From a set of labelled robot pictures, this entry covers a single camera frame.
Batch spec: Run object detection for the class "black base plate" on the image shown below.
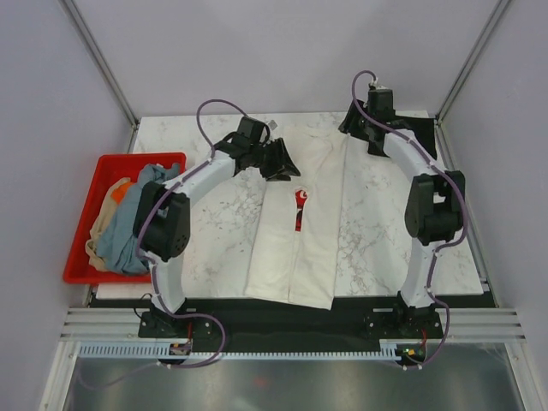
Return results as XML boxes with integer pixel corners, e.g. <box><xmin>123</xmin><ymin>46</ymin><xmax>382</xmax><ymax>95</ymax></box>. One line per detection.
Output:
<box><xmin>137</xmin><ymin>294</ymin><xmax>493</xmax><ymax>354</ymax></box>

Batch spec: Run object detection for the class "folded black t-shirt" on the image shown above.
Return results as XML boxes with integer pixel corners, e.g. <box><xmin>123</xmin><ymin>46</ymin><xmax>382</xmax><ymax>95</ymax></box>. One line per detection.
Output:
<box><xmin>392</xmin><ymin>116</ymin><xmax>438</xmax><ymax>159</ymax></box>

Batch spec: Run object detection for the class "aluminium frame post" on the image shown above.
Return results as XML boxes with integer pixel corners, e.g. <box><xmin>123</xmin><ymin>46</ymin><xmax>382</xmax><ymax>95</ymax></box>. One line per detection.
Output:
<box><xmin>59</xmin><ymin>0</ymin><xmax>140</xmax><ymax>130</ymax></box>
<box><xmin>435</xmin><ymin>0</ymin><xmax>514</xmax><ymax>124</ymax></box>

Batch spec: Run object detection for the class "light blue t-shirt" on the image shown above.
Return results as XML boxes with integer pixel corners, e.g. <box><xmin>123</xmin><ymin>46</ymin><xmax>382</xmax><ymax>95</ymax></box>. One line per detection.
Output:
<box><xmin>96</xmin><ymin>163</ymin><xmax>181</xmax><ymax>277</ymax></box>

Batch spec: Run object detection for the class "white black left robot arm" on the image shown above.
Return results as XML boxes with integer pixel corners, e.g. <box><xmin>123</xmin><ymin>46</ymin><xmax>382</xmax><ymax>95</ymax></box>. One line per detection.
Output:
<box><xmin>134</xmin><ymin>116</ymin><xmax>301</xmax><ymax>337</ymax></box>

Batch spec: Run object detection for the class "left aluminium frame post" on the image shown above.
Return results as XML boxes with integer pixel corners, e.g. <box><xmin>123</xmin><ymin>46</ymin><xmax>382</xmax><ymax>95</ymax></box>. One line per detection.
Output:
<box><xmin>59</xmin><ymin>0</ymin><xmax>140</xmax><ymax>130</ymax></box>

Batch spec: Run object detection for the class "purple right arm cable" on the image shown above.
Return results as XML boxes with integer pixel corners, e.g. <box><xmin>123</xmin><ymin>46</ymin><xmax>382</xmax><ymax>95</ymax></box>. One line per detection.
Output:
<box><xmin>350</xmin><ymin>69</ymin><xmax>468</xmax><ymax>309</ymax></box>

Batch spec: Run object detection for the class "orange garment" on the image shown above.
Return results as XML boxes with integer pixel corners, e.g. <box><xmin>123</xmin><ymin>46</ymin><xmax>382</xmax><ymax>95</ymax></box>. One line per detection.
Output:
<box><xmin>110</xmin><ymin>182</ymin><xmax>133</xmax><ymax>205</ymax></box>

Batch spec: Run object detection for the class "right aluminium frame post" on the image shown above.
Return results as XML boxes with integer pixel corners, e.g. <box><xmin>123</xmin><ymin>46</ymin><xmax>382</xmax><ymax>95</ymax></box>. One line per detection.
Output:
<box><xmin>435</xmin><ymin>0</ymin><xmax>514</xmax><ymax>124</ymax></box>

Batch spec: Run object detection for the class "beige t-shirt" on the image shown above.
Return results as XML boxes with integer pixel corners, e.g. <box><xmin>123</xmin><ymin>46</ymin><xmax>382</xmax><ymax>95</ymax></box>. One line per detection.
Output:
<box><xmin>85</xmin><ymin>177</ymin><xmax>131</xmax><ymax>272</ymax></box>

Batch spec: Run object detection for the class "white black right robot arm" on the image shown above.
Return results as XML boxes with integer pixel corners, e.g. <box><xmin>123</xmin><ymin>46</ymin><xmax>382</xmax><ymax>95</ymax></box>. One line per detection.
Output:
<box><xmin>339</xmin><ymin>86</ymin><xmax>467</xmax><ymax>337</ymax></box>

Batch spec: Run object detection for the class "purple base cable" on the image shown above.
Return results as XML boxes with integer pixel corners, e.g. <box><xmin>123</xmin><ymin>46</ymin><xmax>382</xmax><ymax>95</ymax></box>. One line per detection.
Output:
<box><xmin>154</xmin><ymin>310</ymin><xmax>227</xmax><ymax>372</ymax></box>

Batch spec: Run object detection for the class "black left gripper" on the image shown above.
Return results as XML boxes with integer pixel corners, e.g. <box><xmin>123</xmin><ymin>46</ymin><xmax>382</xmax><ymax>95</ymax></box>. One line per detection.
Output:
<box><xmin>250</xmin><ymin>140</ymin><xmax>300</xmax><ymax>183</ymax></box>

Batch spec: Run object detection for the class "red plastic bin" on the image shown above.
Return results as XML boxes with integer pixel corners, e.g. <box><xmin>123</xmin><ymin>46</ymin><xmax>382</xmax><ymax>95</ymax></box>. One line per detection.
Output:
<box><xmin>63</xmin><ymin>152</ymin><xmax>186</xmax><ymax>285</ymax></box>

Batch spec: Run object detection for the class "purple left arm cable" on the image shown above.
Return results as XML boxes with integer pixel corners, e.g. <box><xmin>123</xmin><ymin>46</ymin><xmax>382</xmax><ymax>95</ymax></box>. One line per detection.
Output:
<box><xmin>134</xmin><ymin>98</ymin><xmax>249</xmax><ymax>318</ymax></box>

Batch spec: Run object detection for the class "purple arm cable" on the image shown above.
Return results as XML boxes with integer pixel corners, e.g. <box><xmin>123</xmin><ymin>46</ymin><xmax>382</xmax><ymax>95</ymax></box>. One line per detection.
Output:
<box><xmin>350</xmin><ymin>69</ymin><xmax>468</xmax><ymax>309</ymax></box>
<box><xmin>134</xmin><ymin>98</ymin><xmax>249</xmax><ymax>318</ymax></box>

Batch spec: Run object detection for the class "white t-shirt red print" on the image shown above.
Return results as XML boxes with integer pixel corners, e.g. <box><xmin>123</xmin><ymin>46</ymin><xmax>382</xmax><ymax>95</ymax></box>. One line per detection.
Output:
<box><xmin>244</xmin><ymin>126</ymin><xmax>348</xmax><ymax>310</ymax></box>

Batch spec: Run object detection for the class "white slotted cable duct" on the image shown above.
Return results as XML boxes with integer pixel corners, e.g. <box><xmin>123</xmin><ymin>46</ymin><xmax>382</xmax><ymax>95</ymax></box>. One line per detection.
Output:
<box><xmin>78</xmin><ymin>342</ymin><xmax>401</xmax><ymax>361</ymax></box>

